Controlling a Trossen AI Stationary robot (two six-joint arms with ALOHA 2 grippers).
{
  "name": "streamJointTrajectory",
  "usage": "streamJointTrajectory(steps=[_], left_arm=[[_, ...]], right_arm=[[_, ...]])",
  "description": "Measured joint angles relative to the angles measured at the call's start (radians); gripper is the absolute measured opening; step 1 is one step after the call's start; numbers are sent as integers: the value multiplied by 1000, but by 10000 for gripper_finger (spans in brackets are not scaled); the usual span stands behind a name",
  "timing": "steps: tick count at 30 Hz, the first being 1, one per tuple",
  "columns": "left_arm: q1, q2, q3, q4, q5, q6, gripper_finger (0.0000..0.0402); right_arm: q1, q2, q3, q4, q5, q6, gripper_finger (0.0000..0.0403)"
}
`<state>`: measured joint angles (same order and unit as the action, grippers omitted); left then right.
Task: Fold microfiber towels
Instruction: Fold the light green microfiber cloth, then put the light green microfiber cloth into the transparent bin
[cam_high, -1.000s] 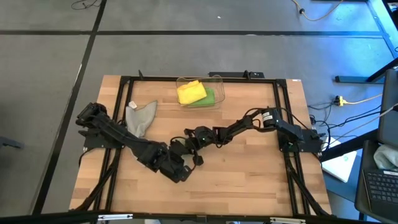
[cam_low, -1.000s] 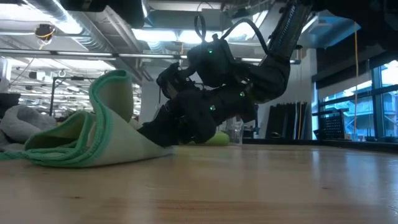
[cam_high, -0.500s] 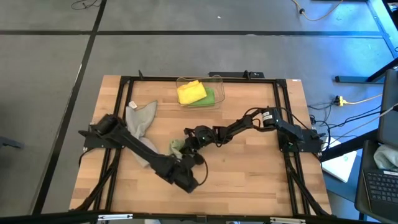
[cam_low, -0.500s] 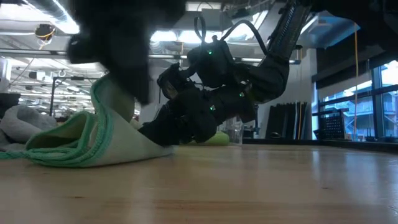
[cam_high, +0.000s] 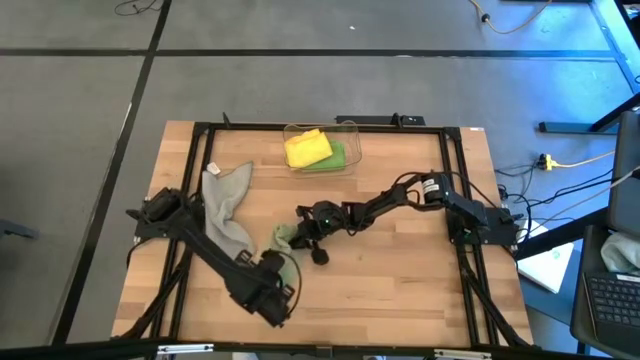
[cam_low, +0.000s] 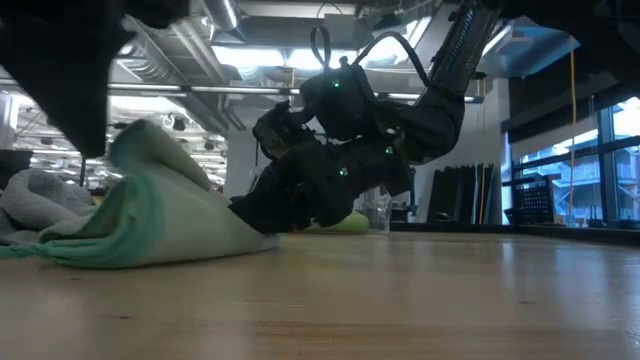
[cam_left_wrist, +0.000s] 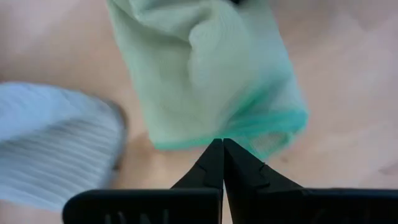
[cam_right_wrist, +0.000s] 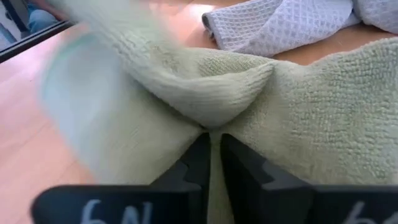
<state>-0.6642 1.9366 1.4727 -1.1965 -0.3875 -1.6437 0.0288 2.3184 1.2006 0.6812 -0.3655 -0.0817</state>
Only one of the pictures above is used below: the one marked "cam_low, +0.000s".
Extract long ceiling light bar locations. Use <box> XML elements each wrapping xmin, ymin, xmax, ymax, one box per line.
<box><xmin>0</xmin><ymin>77</ymin><xmax>301</xmax><ymax>99</ymax></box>

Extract large metal air duct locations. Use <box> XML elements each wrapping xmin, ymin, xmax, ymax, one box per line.
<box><xmin>349</xmin><ymin>0</ymin><xmax>581</xmax><ymax>81</ymax></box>

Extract black stacked panels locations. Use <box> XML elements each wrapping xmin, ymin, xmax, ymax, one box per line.
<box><xmin>427</xmin><ymin>163</ymin><xmax>501</xmax><ymax>226</ymax></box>

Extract silver ventilation duct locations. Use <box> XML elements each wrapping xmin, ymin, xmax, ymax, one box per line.
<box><xmin>112</xmin><ymin>0</ymin><xmax>241</xmax><ymax>134</ymax></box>

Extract black aluminium table frame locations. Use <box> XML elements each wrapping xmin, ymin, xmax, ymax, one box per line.
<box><xmin>389</xmin><ymin>221</ymin><xmax>640</xmax><ymax>247</ymax></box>

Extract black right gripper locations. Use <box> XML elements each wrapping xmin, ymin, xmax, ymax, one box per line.
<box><xmin>227</xmin><ymin>134</ymin><xmax>417</xmax><ymax>236</ymax></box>

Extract grey microfiber towel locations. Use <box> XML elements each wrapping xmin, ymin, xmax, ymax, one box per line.
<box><xmin>0</xmin><ymin>168</ymin><xmax>100</xmax><ymax>246</ymax></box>

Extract black perforated panel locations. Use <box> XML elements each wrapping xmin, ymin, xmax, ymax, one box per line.
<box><xmin>502</xmin><ymin>174</ymin><xmax>562</xmax><ymax>227</ymax></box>

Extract thin yellow hanging cord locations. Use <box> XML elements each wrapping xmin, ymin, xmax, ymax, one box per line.
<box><xmin>478</xmin><ymin>79</ymin><xmax>487</xmax><ymax>225</ymax></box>

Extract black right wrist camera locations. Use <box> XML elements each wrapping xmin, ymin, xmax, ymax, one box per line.
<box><xmin>251</xmin><ymin>101</ymin><xmax>307</xmax><ymax>162</ymax></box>

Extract pale green microfiber towel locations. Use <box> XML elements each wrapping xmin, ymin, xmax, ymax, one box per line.
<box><xmin>0</xmin><ymin>118</ymin><xmax>282</xmax><ymax>271</ymax></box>

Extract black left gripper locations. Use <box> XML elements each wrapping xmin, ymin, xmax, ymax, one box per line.
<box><xmin>0</xmin><ymin>0</ymin><xmax>191</xmax><ymax>160</ymax></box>

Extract black equipment rack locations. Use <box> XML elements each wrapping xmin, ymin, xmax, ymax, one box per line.
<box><xmin>389</xmin><ymin>167</ymin><xmax>417</xmax><ymax>225</ymax></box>

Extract bright green microfiber towel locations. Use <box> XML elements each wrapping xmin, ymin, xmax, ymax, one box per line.
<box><xmin>304</xmin><ymin>209</ymin><xmax>371</xmax><ymax>235</ymax></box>

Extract large glass window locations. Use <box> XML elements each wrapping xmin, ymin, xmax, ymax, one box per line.
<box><xmin>499</xmin><ymin>94</ymin><xmax>640</xmax><ymax>229</ymax></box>

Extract dark grey seat back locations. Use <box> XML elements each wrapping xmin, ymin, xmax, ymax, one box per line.
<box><xmin>0</xmin><ymin>148</ymin><xmax>34</xmax><ymax>174</ymax></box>

